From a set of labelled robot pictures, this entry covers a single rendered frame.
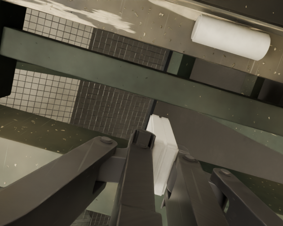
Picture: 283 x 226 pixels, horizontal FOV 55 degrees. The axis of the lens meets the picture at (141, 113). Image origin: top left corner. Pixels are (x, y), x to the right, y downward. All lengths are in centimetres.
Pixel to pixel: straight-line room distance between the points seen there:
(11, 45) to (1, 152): 16
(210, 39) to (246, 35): 4
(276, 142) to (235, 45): 73
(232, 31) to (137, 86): 15
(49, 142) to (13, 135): 4
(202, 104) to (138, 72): 10
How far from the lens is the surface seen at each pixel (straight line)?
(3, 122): 38
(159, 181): 16
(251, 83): 188
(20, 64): 105
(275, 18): 31
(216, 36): 31
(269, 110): 42
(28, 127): 37
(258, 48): 32
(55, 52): 40
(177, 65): 144
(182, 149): 18
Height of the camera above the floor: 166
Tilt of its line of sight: 32 degrees down
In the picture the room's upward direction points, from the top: 81 degrees counter-clockwise
